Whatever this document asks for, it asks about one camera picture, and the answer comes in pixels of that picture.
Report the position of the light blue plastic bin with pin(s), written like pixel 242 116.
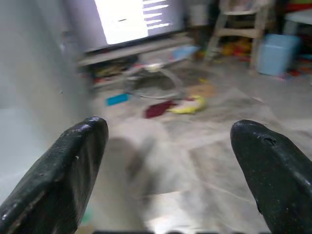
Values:
pixel 275 54

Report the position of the dark red cloth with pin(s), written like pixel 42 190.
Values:
pixel 158 109

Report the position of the grey baby bouncer seat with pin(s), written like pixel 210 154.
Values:
pixel 152 78

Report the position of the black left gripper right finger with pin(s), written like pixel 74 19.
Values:
pixel 278 170

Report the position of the television screen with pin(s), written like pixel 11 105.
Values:
pixel 126 19

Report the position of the yellow soft toy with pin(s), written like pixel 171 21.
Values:
pixel 191 105

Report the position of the light blue flat toy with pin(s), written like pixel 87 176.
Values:
pixel 184 52

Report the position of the beige wooden high chair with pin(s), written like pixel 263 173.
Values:
pixel 237 31

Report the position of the white table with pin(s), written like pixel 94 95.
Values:
pixel 298 19

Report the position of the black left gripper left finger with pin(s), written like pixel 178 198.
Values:
pixel 56 175

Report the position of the grey fridge cabinet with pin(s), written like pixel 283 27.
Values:
pixel 36 73

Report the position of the low television stand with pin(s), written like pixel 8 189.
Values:
pixel 131 52

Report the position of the blue rectangular toy block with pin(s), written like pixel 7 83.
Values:
pixel 117 99

